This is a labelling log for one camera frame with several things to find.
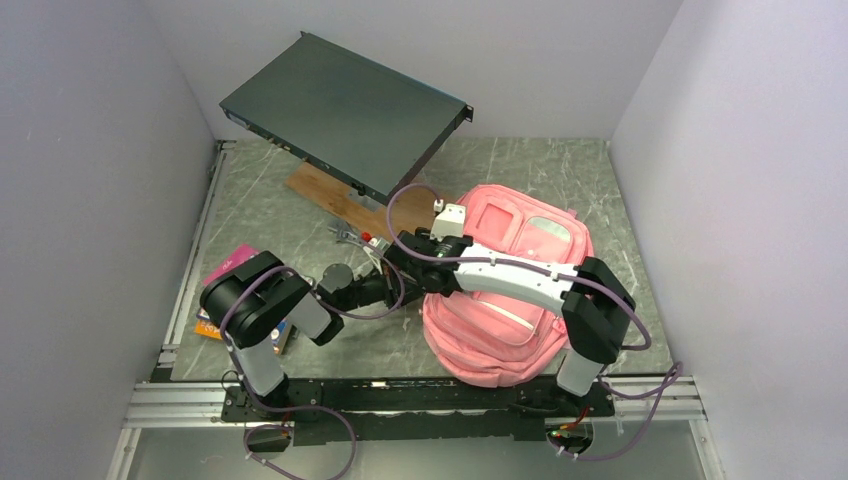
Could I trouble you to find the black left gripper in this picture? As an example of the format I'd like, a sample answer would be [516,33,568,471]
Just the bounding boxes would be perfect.
[337,259,431,314]

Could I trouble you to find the pink student backpack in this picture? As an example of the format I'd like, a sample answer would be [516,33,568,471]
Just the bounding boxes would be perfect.
[421,184,595,390]

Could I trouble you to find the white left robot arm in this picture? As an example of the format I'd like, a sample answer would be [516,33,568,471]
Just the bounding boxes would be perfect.
[199,248,424,420]

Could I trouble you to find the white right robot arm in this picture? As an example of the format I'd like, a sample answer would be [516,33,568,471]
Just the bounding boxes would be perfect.
[386,232,635,415]

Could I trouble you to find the brown wooden board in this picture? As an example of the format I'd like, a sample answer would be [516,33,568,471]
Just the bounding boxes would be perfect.
[285,162,435,239]

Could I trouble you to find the pink sticker book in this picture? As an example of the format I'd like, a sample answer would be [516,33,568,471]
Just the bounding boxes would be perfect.
[202,244,259,287]

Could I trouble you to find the dark metal rack unit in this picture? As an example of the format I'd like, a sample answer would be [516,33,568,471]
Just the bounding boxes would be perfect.
[219,32,474,204]

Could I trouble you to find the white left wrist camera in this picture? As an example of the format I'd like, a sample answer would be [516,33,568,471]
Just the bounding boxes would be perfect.
[365,237,391,260]

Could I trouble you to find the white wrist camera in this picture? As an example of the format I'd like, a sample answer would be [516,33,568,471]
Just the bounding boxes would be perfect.
[365,237,391,260]
[430,199,466,241]

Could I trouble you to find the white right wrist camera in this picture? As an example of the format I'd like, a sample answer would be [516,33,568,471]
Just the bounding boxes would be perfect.
[430,199,466,241]

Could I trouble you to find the orange handled adjustable wrench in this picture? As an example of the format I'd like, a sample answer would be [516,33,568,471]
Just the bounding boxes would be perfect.
[327,218,369,246]

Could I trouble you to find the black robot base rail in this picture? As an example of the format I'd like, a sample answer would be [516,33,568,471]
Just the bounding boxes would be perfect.
[220,375,615,446]

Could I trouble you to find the aluminium frame rail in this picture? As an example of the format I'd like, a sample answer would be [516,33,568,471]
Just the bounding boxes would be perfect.
[125,137,706,479]

